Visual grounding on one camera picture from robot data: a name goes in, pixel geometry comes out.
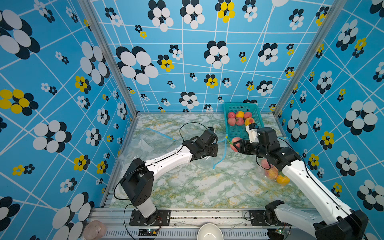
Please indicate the pink translucent object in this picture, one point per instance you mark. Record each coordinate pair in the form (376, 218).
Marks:
(95, 230)

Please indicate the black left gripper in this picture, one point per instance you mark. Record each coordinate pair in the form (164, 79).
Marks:
(215, 151)

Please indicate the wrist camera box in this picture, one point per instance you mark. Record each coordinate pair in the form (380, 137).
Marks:
(208, 138)
(264, 136)

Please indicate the pink red peach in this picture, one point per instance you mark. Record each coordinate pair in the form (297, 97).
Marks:
(264, 163)

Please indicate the yellow peach in basket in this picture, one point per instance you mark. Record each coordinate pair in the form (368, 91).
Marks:
(240, 114)

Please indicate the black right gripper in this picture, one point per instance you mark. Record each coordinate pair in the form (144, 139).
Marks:
(244, 145)

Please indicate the clear zip-top bag blue zipper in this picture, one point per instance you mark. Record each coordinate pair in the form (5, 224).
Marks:
(276, 168)

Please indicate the white bowl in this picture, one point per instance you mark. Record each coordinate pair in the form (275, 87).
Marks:
(210, 231)

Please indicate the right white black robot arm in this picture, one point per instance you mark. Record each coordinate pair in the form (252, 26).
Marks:
(335, 221)

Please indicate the teal plastic basket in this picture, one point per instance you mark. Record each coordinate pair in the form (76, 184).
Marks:
(250, 110)

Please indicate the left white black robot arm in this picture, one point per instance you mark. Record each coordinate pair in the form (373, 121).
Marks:
(140, 177)

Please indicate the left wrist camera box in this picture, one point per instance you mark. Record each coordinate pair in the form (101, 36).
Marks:
(208, 138)

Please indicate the pink peach in basket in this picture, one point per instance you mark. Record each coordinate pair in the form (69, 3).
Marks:
(231, 121)

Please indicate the orange red peach in basket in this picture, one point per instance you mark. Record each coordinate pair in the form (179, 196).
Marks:
(249, 121)

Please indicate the aluminium front rail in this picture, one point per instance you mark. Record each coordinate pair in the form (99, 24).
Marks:
(184, 224)

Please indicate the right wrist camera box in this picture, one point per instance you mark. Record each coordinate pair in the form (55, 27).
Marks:
(264, 136)

